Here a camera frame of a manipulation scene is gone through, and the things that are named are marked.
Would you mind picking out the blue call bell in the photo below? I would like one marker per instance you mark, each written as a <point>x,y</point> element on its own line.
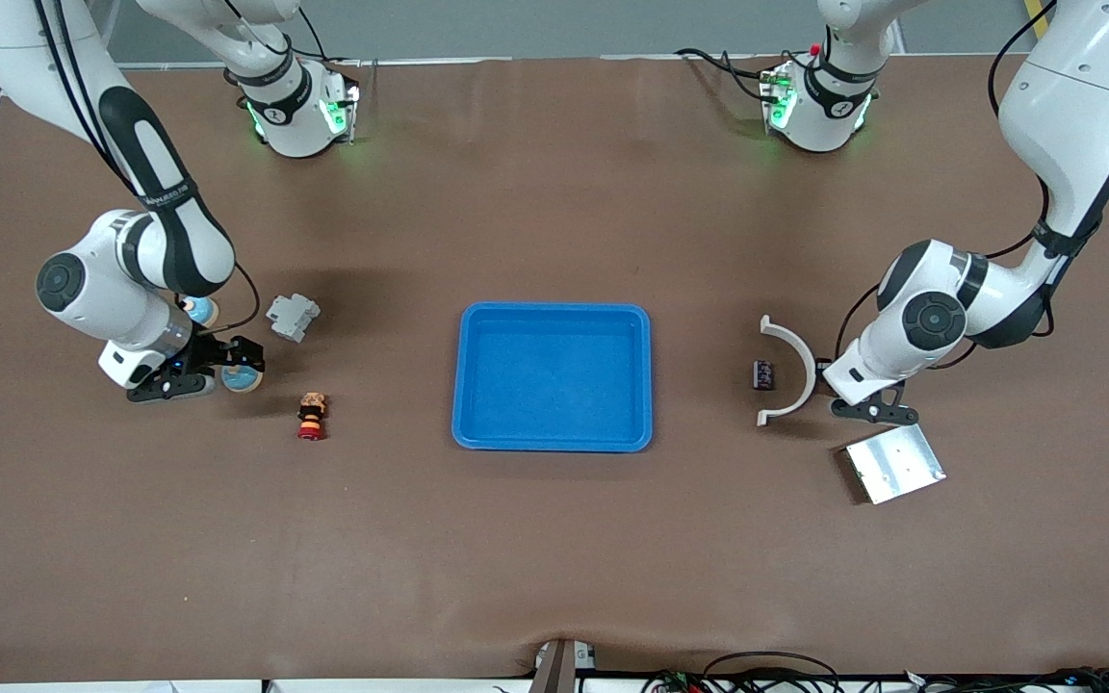
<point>242,379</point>
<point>201,313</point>

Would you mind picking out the short printed dark capacitor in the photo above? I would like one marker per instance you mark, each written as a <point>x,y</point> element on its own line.
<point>762,374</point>

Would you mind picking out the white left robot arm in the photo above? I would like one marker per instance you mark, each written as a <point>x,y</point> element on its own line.
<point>1065,96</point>

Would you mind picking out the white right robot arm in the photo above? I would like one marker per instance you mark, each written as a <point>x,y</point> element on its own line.
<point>160,221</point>

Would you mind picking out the silver metal plate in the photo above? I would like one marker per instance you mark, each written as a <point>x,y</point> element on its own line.
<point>894,467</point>

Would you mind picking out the white circuit breaker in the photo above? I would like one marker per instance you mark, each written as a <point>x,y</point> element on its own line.
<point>293,317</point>

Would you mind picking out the red button orange yellow body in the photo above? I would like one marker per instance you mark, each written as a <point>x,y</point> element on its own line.
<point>312,416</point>

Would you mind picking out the blue plastic tray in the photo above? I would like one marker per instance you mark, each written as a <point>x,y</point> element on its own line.
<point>554,385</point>

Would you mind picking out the brown paper table cover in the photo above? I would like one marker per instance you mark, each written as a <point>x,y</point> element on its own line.
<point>554,558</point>

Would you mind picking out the white curved plastic bracket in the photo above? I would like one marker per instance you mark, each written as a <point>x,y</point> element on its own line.
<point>812,371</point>

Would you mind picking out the metal clamp bracket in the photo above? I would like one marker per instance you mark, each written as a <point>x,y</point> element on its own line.
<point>559,669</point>

